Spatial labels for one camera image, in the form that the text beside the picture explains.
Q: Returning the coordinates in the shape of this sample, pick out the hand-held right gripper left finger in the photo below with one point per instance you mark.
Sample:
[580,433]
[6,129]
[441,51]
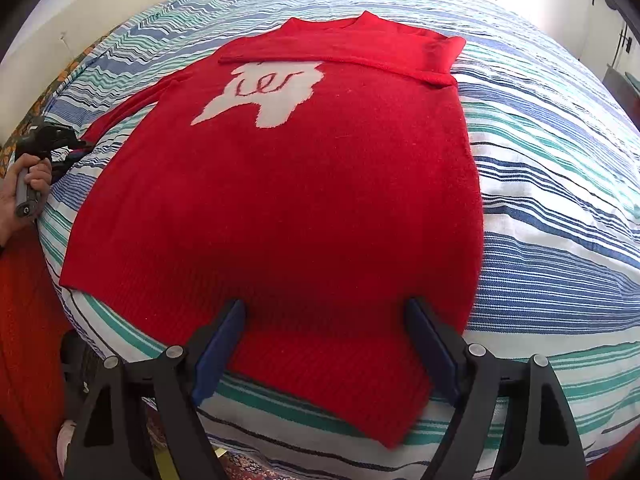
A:
[215,355]

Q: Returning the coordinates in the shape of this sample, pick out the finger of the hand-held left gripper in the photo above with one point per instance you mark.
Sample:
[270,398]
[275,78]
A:
[65,166]
[80,146]

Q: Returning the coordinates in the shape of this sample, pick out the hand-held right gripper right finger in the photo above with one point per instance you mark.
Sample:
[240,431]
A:
[435,355]

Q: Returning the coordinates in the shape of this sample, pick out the red knitted sweater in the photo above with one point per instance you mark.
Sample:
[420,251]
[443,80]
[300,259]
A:
[280,220]

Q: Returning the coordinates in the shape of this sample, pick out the person's left hand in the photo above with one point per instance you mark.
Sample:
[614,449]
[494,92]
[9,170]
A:
[40,185]

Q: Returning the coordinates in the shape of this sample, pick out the orange patterned pillow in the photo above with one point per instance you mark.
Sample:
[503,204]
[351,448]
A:
[55,95]

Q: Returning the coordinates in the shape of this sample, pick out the beige wooden headboard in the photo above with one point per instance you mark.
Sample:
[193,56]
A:
[125,5]

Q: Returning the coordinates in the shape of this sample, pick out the striped blue green blanket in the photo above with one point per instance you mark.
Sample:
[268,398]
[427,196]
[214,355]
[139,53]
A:
[540,240]

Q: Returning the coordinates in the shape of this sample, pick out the dark wooden dresser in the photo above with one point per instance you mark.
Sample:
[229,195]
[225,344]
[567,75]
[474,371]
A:
[622,90]

